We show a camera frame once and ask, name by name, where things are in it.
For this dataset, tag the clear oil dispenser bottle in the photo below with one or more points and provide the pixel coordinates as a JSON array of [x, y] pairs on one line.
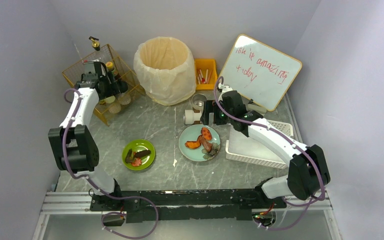
[[99, 52]]

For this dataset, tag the dark sea cucumber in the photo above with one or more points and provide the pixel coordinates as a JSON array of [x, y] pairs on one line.
[[142, 153]]

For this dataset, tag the yellow plastic bin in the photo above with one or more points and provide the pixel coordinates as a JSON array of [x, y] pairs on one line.
[[209, 70]]

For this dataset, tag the black lid shaker jar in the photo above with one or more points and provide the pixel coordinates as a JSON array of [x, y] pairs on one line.
[[124, 97]]

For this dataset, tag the orange chicken wing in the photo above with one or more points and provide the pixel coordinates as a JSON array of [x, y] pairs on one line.
[[193, 144]]

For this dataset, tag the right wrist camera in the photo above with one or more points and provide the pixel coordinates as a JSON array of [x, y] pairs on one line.
[[223, 88]]

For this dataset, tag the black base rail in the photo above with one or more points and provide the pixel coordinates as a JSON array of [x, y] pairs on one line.
[[138, 206]]

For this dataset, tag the green plate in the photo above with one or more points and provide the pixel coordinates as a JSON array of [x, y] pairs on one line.
[[139, 145]]

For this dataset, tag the cream lid shaker jar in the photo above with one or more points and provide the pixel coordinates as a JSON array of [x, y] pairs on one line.
[[114, 106]]

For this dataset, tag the red cap sauce bottle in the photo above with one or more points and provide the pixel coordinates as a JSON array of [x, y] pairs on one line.
[[111, 68]]

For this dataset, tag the upright steel lined mug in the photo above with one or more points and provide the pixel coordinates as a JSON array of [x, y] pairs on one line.
[[198, 101]]

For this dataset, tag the brown meat rib piece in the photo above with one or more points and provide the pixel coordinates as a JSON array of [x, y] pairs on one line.
[[206, 145]]

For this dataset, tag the light blue flower plate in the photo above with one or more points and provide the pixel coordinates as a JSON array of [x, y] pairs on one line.
[[191, 133]]

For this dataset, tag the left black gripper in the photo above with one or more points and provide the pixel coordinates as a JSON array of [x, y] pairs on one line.
[[113, 86]]

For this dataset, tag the orange fried piece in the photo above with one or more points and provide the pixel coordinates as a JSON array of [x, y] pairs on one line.
[[206, 134]]

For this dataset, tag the white mug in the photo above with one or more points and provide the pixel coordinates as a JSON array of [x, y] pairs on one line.
[[192, 116]]

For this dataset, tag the yellow wire basket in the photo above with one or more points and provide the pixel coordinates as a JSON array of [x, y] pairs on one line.
[[73, 73]]

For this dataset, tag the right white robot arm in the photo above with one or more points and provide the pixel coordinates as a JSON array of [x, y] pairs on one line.
[[308, 173]]

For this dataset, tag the white plastic basket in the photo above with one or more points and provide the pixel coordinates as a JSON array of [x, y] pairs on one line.
[[244, 149]]

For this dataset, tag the whiteboard with red writing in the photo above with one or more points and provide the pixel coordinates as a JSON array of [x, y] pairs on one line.
[[259, 72]]

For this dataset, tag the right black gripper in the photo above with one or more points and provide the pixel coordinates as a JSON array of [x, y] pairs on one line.
[[207, 112]]

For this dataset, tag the trash bin with bag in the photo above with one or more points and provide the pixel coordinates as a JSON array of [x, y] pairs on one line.
[[165, 68]]

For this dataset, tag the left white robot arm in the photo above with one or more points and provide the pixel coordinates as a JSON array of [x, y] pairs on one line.
[[72, 144]]

